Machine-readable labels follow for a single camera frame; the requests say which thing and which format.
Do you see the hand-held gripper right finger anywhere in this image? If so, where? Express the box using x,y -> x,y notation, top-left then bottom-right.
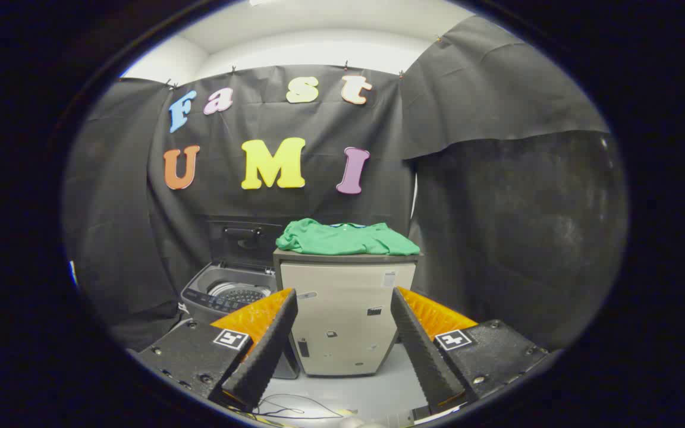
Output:
390,287 -> 550,415

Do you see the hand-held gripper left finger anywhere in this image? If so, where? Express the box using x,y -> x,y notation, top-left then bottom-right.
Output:
131,288 -> 300,412

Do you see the grey washing machine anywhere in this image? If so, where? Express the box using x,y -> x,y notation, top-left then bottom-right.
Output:
180,262 -> 300,380

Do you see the green shirt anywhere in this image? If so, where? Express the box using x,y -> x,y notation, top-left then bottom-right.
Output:
275,218 -> 422,257

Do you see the beige cabinet with grey top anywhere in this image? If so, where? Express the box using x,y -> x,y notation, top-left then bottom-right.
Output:
272,248 -> 420,377

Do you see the black backdrop cloth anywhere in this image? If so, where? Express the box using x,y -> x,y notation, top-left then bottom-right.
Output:
62,15 -> 629,351

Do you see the thin black cable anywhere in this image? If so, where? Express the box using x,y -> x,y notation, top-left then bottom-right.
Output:
253,392 -> 350,420

